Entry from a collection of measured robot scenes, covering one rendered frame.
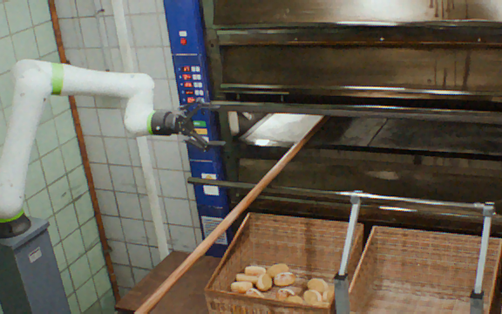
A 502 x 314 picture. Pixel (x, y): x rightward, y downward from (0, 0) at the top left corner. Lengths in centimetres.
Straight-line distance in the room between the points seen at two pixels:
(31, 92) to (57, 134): 122
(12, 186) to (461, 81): 165
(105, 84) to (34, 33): 93
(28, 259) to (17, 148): 48
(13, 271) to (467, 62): 185
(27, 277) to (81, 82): 75
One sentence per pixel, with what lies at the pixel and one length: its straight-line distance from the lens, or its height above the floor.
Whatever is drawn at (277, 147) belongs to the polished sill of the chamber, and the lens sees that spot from 303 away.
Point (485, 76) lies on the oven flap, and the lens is 266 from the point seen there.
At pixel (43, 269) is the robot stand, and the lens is 271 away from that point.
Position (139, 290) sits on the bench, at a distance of 329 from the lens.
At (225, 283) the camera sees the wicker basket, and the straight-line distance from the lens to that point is 306.
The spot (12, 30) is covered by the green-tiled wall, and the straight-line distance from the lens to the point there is 330.
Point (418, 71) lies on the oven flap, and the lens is 270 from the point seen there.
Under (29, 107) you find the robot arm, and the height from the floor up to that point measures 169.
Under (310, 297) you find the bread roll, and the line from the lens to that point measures 295.
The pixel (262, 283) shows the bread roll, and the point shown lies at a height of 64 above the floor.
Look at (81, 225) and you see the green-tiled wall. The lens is 372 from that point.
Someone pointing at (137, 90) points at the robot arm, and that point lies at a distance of 257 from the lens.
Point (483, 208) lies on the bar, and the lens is 244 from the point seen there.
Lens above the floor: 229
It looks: 22 degrees down
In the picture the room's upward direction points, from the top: 8 degrees counter-clockwise
